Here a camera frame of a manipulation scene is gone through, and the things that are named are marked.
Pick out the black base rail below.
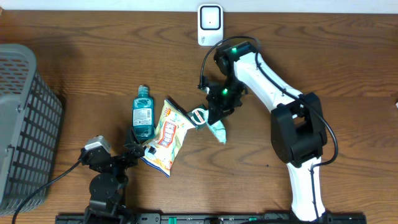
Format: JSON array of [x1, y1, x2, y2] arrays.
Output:
[[55, 213, 367, 224]]

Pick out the yellow chips bag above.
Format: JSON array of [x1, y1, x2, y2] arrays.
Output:
[[141, 100, 196, 178]]

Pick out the black left camera cable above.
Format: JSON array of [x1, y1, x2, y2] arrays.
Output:
[[11, 157, 88, 224]]

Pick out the teal mouthwash bottle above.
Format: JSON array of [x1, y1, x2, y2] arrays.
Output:
[[132, 85, 155, 141]]

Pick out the grey plastic shopping basket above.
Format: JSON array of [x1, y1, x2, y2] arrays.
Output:
[[1, 44, 63, 216]]

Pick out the white barcode scanner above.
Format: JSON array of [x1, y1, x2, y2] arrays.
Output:
[[197, 4, 224, 46]]

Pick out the mint green wipes packet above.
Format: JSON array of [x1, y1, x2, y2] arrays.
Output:
[[206, 121, 227, 144]]

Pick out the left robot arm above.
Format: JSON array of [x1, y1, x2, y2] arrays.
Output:
[[79, 103, 226, 223]]

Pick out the dark green round-logo packet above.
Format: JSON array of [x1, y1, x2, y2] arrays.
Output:
[[188, 105, 208, 130]]

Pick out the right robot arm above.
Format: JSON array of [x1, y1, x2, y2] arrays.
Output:
[[198, 37, 338, 222]]

